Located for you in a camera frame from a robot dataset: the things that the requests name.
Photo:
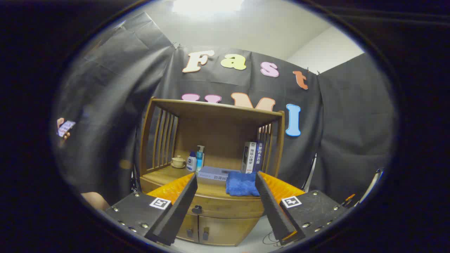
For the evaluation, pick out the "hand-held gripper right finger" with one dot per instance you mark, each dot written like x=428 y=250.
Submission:
x=276 y=214

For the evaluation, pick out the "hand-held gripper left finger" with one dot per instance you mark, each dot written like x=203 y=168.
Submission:
x=175 y=218

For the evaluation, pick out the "wooden drawer with black knob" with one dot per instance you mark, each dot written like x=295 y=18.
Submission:
x=225 y=207

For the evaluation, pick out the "white smartphone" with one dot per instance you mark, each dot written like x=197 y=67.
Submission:
x=66 y=127

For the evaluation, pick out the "wooden cabinet door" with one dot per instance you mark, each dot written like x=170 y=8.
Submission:
x=228 y=230
x=184 y=225

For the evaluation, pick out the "wooden countertop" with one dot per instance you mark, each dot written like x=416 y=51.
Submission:
x=165 y=174

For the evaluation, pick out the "wooden cabinet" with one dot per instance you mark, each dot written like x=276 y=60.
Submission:
x=218 y=133

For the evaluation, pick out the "blue towel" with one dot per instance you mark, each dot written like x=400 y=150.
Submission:
x=242 y=184

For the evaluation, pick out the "white bottle with blue cap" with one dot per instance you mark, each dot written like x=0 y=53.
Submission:
x=191 y=165

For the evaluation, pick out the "beige lidded teacup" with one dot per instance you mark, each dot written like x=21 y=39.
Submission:
x=178 y=162

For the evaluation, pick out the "flat grey book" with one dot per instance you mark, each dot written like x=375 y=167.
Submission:
x=214 y=174

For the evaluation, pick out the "standing dark blue book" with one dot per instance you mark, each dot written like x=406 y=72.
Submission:
x=259 y=156

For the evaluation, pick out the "blue pump bottle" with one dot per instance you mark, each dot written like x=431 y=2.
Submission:
x=199 y=160

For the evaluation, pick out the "standing grey white book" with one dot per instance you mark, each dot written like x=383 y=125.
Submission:
x=248 y=158

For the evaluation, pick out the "black device with orange tip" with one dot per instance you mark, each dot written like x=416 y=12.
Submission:
x=348 y=199

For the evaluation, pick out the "person's bare knee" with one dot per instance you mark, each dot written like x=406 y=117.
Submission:
x=95 y=201

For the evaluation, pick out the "white stand pole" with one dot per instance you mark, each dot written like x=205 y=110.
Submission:
x=372 y=182

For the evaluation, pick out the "black backdrop cloth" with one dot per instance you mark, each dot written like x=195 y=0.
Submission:
x=351 y=123

